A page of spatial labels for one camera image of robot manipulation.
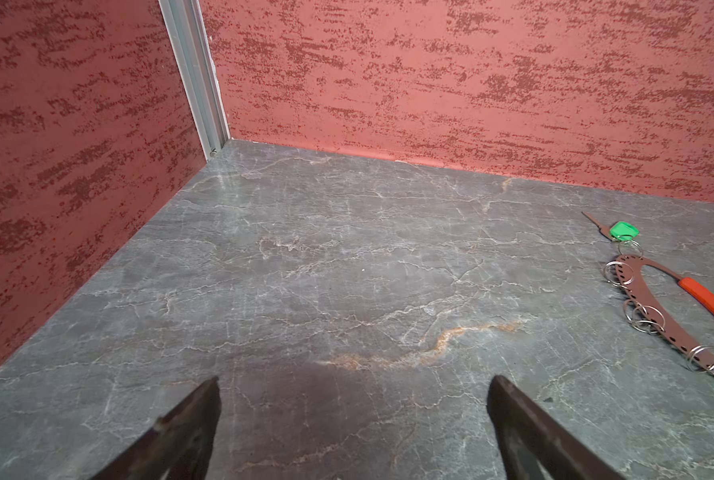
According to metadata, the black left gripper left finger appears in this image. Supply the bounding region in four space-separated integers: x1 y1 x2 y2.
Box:
94 376 222 479

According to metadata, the silver split ring lower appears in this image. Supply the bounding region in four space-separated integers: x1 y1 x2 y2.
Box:
685 344 714 373

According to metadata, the perforated metal keyring red handle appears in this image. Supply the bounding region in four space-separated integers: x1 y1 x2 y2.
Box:
602 254 714 377

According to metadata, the green capped key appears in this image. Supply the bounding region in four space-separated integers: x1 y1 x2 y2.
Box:
584 212 639 242

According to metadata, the left aluminium corner post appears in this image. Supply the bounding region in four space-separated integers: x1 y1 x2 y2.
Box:
158 0 232 159

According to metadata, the small silver split ring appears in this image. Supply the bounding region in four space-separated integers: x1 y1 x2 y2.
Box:
602 260 635 288

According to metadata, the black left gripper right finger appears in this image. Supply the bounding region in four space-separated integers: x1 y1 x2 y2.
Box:
487 375 622 479

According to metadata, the silver split ring pair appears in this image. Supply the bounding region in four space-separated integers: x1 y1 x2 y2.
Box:
622 298 668 335

